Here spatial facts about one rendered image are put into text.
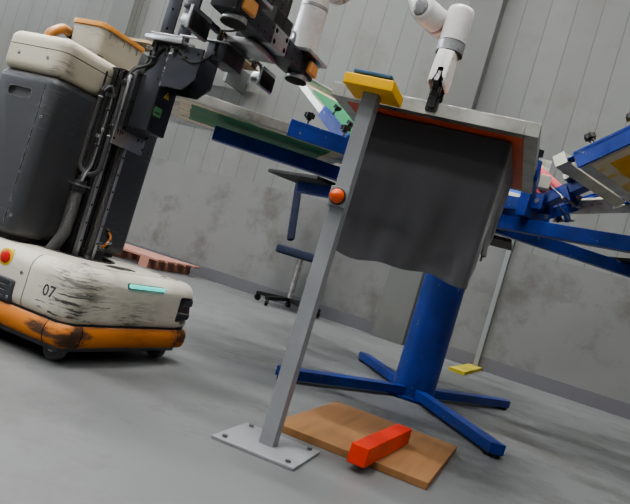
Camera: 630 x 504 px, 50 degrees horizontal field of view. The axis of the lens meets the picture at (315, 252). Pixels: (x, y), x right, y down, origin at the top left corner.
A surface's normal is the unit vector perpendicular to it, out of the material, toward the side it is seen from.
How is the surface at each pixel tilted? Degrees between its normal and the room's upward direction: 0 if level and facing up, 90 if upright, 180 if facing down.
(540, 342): 90
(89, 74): 90
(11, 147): 90
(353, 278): 90
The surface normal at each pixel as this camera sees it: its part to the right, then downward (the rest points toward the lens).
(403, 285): -0.36, -0.13
